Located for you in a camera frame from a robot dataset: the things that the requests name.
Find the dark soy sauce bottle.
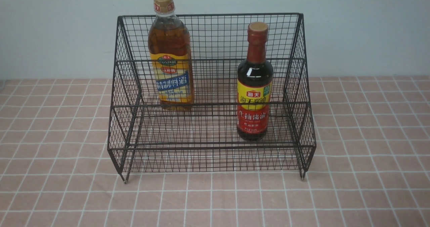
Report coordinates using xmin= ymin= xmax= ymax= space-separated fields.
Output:
xmin=237 ymin=21 xmax=274 ymax=141

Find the amber cooking wine bottle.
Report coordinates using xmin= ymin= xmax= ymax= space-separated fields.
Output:
xmin=148 ymin=0 xmax=195 ymax=111

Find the pink checkered tablecloth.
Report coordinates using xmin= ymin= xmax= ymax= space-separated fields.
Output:
xmin=1 ymin=76 xmax=429 ymax=227

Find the black wire mesh shelf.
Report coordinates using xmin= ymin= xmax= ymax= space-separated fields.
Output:
xmin=107 ymin=13 xmax=316 ymax=183

